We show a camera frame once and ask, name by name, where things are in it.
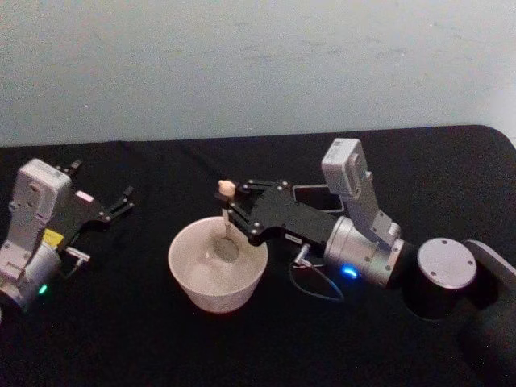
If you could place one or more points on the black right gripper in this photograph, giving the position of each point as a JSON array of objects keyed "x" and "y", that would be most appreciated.
[{"x": 294, "y": 219}]

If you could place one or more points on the black table cloth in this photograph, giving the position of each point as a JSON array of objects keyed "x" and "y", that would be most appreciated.
[{"x": 129, "y": 346}]

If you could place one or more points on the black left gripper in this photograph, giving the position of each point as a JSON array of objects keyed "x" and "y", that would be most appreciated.
[{"x": 80, "y": 213}]

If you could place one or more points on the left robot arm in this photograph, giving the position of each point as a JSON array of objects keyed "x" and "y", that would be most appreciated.
[{"x": 32, "y": 209}]

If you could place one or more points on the white round bowl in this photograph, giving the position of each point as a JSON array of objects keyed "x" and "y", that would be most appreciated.
[{"x": 217, "y": 286}]

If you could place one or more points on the steel spoon with beige knob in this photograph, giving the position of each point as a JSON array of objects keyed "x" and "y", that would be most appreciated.
[{"x": 225, "y": 188}]

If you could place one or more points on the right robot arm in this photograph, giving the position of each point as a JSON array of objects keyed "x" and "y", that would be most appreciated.
[{"x": 443, "y": 266}]

